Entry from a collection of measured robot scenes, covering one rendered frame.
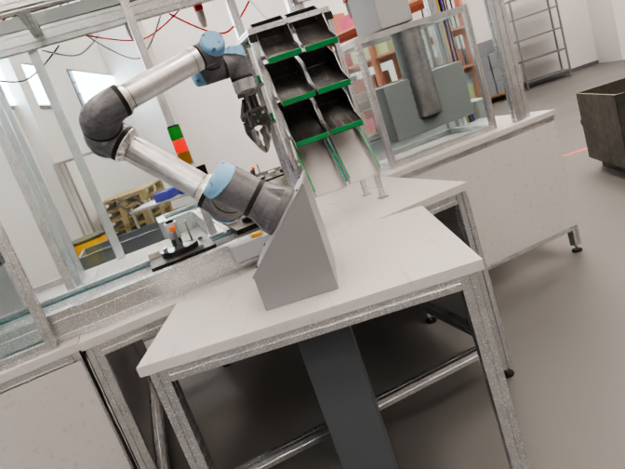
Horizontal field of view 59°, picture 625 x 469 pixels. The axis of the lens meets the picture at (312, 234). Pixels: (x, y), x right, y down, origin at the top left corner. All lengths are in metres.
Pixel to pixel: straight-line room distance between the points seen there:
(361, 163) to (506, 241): 1.31
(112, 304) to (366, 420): 0.91
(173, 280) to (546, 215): 2.24
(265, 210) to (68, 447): 1.05
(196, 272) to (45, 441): 0.72
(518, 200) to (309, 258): 2.04
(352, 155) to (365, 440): 1.09
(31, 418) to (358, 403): 1.04
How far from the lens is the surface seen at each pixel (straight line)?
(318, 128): 2.21
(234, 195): 1.55
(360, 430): 1.79
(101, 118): 1.67
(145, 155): 1.74
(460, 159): 3.08
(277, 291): 1.47
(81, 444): 2.09
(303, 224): 1.42
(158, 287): 1.97
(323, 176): 2.18
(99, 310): 1.98
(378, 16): 3.11
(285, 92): 2.23
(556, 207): 3.49
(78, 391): 2.01
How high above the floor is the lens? 1.35
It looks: 13 degrees down
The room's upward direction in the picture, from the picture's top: 19 degrees counter-clockwise
